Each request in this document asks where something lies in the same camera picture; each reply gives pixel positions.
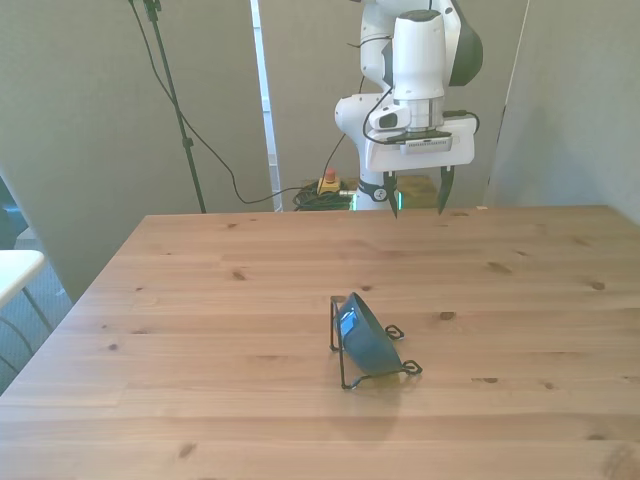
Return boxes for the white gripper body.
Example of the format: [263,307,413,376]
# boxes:
[363,115,477,174]

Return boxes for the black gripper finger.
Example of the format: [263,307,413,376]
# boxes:
[383,171,403,220]
[437,166,457,217]

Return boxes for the blue bowl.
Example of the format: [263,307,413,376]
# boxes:
[333,292,404,377]

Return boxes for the yellow emergency stop button box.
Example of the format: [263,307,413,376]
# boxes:
[317,169,342,197]

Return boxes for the white side table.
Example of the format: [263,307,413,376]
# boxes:
[0,249,46,307]

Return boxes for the dark chair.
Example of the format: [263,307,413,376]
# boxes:
[0,174,30,251]

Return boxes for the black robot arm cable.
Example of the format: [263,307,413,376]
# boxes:
[345,34,401,146]

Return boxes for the coiled green and black cables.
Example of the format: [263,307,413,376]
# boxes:
[291,183,360,212]

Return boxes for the black wire bowl stand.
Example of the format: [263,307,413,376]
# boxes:
[327,295,424,392]

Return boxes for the white vertical frame post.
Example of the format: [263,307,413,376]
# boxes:
[249,0,284,213]

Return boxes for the black tripod cable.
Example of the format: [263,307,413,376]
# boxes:
[128,0,306,205]

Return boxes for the black camera tripod stand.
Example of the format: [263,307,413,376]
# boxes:
[127,0,208,214]

